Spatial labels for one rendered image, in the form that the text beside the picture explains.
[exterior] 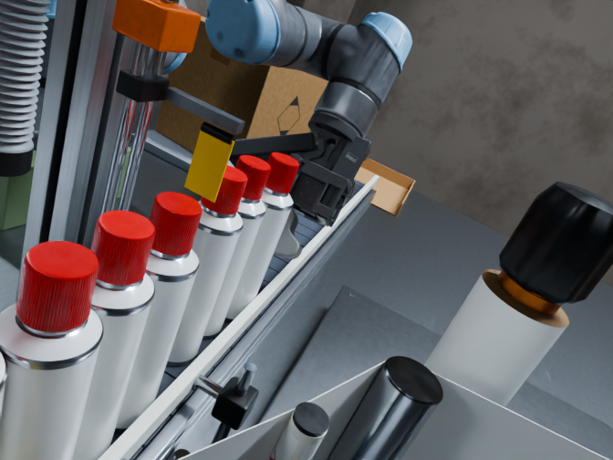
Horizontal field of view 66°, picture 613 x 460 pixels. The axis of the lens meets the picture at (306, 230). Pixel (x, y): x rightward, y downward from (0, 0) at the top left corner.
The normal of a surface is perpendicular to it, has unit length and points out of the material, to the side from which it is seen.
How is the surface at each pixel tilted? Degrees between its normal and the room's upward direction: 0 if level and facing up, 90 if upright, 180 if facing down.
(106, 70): 90
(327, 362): 0
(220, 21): 90
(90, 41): 90
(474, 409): 90
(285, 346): 0
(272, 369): 0
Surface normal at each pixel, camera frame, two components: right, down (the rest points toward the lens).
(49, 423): 0.55, 0.54
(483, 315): -0.82, -0.07
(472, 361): -0.59, 0.14
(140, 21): -0.32, 0.30
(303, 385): 0.36, -0.84
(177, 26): 0.88, 0.45
